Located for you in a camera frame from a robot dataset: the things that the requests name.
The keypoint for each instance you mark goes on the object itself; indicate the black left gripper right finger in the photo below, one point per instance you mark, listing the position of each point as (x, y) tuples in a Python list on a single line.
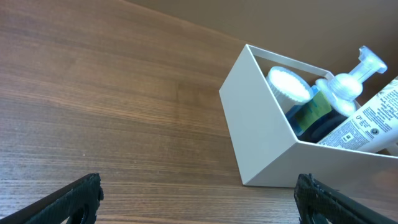
[(318, 203)]

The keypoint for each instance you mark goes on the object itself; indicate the white lidded blue jar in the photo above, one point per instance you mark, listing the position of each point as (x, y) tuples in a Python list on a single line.
[(290, 90)]

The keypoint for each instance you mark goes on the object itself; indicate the white open cardboard box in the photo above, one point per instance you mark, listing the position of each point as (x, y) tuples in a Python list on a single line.
[(267, 150)]

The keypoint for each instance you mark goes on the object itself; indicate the clear pump spray bottle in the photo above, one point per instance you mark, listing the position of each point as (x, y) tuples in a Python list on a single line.
[(334, 99)]

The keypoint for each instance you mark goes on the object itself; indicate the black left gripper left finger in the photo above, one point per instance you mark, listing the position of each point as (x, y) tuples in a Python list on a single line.
[(77, 203)]

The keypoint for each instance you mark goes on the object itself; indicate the white squeeze tube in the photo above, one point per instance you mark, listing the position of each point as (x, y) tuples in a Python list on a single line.
[(371, 128)]

